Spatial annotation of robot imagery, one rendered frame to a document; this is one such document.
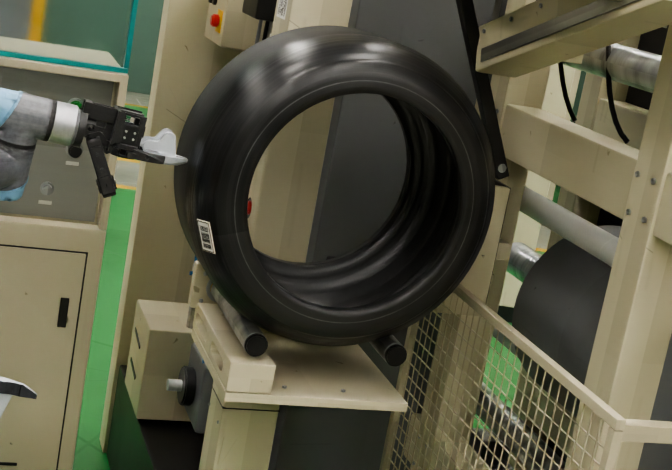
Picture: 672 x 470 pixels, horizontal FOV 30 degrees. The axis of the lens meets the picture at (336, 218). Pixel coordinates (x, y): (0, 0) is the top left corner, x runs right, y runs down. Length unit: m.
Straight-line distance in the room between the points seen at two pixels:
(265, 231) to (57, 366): 0.69
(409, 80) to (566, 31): 0.30
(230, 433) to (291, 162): 0.62
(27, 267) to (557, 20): 1.36
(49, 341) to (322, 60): 1.14
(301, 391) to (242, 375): 0.14
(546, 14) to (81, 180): 1.19
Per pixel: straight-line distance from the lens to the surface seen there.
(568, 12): 2.30
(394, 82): 2.26
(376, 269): 2.63
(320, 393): 2.42
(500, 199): 2.73
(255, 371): 2.34
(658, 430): 2.11
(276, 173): 2.63
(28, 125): 2.24
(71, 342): 3.04
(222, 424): 2.79
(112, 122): 2.27
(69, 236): 2.96
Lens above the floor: 1.65
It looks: 12 degrees down
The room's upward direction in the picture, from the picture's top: 10 degrees clockwise
